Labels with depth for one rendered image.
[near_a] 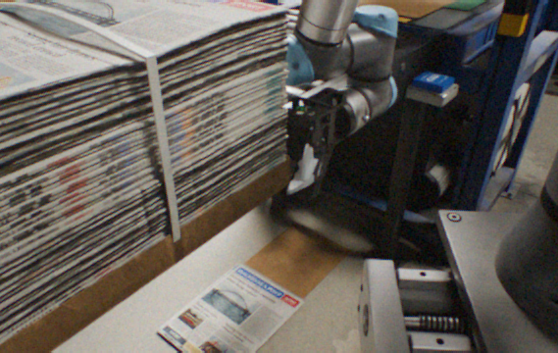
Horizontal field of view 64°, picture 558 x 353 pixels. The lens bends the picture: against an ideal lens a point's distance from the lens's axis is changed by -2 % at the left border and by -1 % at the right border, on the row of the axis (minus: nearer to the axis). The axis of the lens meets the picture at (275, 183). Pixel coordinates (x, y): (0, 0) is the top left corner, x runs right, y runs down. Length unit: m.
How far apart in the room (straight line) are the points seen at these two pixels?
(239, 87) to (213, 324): 1.08
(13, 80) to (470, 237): 0.45
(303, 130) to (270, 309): 0.91
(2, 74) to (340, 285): 1.35
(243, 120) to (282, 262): 1.20
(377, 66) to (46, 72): 0.54
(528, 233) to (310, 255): 1.26
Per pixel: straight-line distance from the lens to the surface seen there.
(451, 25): 1.46
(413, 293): 0.55
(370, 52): 0.75
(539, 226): 0.47
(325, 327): 1.47
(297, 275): 1.60
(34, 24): 0.52
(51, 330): 0.44
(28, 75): 0.37
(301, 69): 0.67
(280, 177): 0.58
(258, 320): 1.46
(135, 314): 1.55
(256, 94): 0.49
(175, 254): 0.49
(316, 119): 0.64
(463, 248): 0.52
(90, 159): 0.38
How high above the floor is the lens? 1.14
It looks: 34 degrees down
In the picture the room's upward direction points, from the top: straight up
